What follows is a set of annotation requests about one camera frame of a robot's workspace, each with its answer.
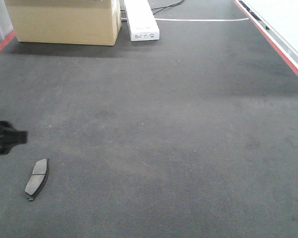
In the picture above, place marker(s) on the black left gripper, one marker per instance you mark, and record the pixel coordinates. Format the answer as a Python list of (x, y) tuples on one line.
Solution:
[(20, 137)]

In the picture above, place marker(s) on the grey brake pad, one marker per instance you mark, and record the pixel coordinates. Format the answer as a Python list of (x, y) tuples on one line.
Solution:
[(37, 179)]

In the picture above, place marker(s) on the black conveyor belt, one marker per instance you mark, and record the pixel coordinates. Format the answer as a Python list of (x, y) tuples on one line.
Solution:
[(191, 136)]

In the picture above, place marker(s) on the brown cardboard box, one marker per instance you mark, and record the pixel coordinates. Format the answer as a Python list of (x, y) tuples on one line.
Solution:
[(83, 22)]

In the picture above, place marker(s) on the white long carton box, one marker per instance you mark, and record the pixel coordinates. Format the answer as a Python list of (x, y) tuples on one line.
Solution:
[(140, 20)]

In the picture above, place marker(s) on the red conveyor frame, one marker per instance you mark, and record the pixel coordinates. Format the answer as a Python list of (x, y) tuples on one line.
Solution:
[(289, 55)]

